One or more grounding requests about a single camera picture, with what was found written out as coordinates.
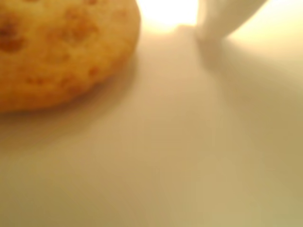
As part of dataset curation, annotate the round chocolate chip mini cookie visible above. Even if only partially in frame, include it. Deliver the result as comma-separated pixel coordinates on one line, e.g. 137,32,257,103
0,0,142,113

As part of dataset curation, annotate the white paper sheet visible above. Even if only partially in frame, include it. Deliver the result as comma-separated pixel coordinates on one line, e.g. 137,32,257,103
0,0,303,227

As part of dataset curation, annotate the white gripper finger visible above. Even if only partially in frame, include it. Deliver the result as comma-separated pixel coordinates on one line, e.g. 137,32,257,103
196,0,268,41

